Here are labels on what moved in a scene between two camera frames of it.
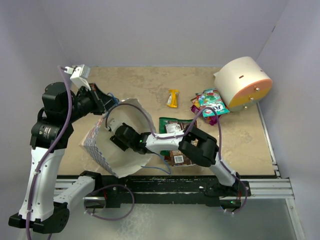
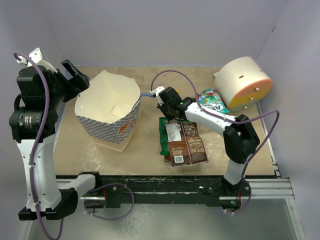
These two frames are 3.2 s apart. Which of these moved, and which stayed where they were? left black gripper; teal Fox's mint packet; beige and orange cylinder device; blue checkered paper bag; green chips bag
Moved: blue checkered paper bag; left black gripper
Stayed: beige and orange cylinder device; green chips bag; teal Fox's mint packet
